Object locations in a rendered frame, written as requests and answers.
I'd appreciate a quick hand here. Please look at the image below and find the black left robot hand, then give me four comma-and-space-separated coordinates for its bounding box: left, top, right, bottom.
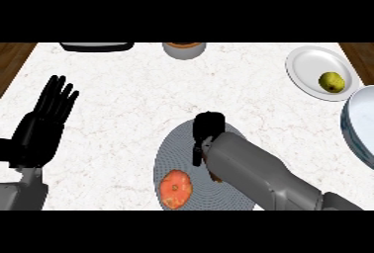
0, 74, 80, 169

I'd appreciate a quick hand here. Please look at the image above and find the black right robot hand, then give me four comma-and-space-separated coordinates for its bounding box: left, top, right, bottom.
191, 111, 228, 167

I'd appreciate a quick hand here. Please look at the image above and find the round grey placemat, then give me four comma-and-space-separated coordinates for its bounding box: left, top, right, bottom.
152, 118, 257, 211

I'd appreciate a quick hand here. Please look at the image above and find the pale blue bowl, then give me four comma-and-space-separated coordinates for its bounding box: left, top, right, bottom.
340, 85, 374, 171

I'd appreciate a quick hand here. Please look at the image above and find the grey cup with brown rim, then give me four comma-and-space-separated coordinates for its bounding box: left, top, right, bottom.
163, 42, 207, 61

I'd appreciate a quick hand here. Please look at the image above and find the white plate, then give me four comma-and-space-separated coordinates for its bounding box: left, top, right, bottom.
285, 44, 362, 103

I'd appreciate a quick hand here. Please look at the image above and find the black tray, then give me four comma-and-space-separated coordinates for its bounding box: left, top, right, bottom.
59, 42, 136, 53

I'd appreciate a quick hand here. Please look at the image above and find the yellow-green fruit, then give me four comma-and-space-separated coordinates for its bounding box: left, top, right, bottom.
317, 71, 348, 94

